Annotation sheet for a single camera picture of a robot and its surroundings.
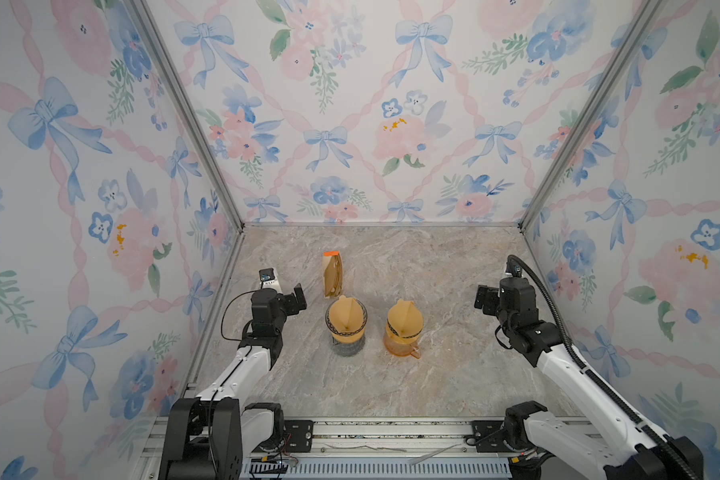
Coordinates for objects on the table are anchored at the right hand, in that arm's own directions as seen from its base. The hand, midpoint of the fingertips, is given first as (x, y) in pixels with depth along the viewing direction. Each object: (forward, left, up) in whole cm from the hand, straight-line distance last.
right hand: (499, 287), depth 82 cm
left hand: (+3, +60, -3) cm, 60 cm away
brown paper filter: (-8, +42, -5) cm, 43 cm away
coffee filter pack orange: (+12, +48, -10) cm, 50 cm away
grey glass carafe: (-13, +41, -12) cm, 45 cm away
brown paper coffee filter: (-7, +26, -4) cm, 27 cm away
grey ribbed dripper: (-12, +41, -7) cm, 44 cm away
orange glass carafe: (-11, +26, -16) cm, 32 cm away
